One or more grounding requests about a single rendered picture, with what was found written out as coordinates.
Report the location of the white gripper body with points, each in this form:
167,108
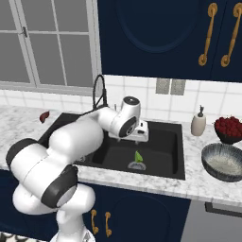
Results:
138,135

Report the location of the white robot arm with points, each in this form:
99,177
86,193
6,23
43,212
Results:
74,138

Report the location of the green lemon wedge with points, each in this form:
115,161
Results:
138,157

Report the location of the black kitchen sink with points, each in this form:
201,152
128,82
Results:
164,148

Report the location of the dark bowl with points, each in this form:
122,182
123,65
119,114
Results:
227,138

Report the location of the grey patterned bowl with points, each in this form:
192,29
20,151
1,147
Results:
223,162

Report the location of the black spring tap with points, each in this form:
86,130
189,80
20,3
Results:
100,94

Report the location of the beige soap dispenser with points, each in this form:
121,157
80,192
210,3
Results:
198,124

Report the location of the heap of red berries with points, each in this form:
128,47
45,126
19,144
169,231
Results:
229,124

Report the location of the dark red vegetable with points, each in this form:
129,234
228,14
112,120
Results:
44,117

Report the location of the grey dishwasher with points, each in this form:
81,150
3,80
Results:
214,223

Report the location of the white framed window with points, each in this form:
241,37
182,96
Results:
47,44

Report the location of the dark window latch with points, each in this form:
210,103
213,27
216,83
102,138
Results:
24,31

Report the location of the grey wall socket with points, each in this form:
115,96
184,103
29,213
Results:
178,87
163,86

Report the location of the navy wall cupboard door, oval panel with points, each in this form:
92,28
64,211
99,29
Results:
154,34

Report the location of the navy wall cupboard door, plain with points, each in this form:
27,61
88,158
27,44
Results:
225,38

